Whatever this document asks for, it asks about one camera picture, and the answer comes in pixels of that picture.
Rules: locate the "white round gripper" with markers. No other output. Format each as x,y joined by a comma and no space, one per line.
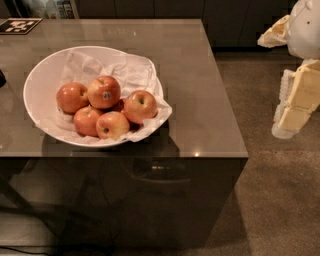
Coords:
306,33

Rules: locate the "red apple with sticker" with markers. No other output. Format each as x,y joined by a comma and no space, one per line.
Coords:
104,92

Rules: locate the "right red apple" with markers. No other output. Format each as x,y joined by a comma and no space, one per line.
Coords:
139,106

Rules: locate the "hidden middle red apple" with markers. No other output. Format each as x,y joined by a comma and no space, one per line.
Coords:
119,106

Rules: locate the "front yellow-red apple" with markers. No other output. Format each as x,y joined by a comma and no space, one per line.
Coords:
112,125

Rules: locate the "front left red apple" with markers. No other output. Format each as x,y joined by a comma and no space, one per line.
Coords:
85,120

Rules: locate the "white ceramic bowl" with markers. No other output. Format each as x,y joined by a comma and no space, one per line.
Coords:
40,86

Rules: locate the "white paper liner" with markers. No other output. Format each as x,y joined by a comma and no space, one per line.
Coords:
133,71

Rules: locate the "black white marker tag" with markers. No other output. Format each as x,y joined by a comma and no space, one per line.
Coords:
18,26

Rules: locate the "black object at left edge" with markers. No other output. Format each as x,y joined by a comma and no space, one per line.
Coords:
2,79

